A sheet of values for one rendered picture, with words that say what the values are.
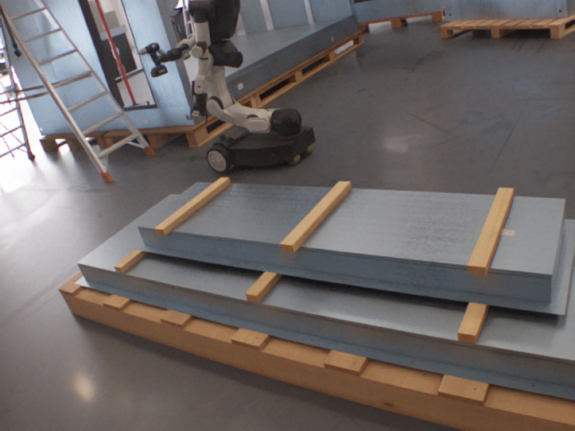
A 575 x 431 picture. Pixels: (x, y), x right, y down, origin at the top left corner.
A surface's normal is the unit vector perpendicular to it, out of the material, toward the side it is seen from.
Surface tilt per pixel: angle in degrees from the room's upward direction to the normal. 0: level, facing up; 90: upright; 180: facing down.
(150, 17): 90
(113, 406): 0
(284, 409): 0
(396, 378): 0
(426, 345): 90
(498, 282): 90
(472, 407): 90
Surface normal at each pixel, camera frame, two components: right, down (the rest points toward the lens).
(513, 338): -0.23, -0.86
